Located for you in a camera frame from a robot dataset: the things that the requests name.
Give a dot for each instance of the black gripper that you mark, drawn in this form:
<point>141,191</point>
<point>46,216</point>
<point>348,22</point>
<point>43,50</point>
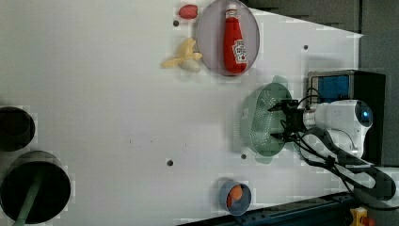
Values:
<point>293,124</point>

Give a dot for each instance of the green plastic strainer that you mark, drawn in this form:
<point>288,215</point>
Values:
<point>258,123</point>

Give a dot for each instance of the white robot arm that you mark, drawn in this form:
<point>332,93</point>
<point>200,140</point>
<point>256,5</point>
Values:
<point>347,122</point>

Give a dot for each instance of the black toaster oven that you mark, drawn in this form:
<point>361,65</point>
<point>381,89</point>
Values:
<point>357,85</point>

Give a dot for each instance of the orange toy fruit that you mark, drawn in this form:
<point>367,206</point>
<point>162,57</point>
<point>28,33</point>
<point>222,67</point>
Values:
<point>236,193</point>

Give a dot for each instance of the red ketchup bottle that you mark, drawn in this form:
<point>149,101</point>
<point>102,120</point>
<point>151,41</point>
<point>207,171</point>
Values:
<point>234,49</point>

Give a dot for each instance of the blue grey bowl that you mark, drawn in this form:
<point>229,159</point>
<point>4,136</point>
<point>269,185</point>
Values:
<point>224,202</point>

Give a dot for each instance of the grey oval plate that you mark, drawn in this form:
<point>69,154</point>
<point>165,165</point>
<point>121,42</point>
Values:
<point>210,34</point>

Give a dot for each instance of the yellow toy banana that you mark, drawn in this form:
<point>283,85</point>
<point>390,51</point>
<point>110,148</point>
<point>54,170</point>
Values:
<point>186,57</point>

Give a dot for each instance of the yellow red emergency button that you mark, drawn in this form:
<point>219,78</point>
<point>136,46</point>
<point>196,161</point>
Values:
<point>360,217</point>

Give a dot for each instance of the red green toy apple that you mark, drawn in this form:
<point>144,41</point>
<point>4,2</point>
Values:
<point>188,12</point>

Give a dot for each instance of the green spatula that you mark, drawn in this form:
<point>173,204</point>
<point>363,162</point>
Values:
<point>29,199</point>

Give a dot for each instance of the small black cylinder cup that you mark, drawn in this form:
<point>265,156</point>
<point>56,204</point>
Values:
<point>17,129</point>

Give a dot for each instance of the large black utensil cup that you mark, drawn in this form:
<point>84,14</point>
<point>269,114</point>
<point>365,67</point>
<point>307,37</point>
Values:
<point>54,192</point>

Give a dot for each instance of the blue metal frame rail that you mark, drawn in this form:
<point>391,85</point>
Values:
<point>329,210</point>

